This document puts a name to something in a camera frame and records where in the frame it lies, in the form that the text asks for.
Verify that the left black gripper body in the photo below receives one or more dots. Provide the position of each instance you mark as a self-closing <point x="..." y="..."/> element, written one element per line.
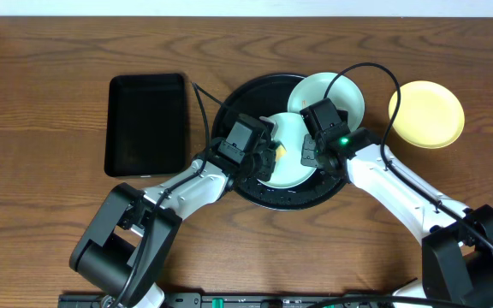
<point x="264" y="162"/>

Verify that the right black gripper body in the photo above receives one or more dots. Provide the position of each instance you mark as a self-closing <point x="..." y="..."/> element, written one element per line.
<point x="310" y="156"/>

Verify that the green yellow sponge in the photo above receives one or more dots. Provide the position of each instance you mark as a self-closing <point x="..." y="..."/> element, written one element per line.
<point x="280" y="152"/>

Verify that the light blue plate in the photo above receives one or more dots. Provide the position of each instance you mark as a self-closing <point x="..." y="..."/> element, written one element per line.
<point x="344" y="94"/>
<point x="289" y="172"/>

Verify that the yellow plate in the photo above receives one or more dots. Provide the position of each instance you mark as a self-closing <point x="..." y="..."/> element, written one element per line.
<point x="430" y="116"/>

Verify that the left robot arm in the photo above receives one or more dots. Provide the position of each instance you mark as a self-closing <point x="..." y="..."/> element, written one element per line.
<point x="123" y="249"/>

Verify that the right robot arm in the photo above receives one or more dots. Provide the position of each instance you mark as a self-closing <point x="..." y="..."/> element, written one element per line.
<point x="456" y="240"/>

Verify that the round black tray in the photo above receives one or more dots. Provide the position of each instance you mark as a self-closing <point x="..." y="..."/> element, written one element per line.
<point x="265" y="96"/>

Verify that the black rectangular tray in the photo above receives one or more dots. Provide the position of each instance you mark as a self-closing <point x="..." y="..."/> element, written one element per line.
<point x="146" y="125"/>

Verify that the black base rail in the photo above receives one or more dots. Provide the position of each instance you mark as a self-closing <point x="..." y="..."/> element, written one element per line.
<point x="197" y="300"/>

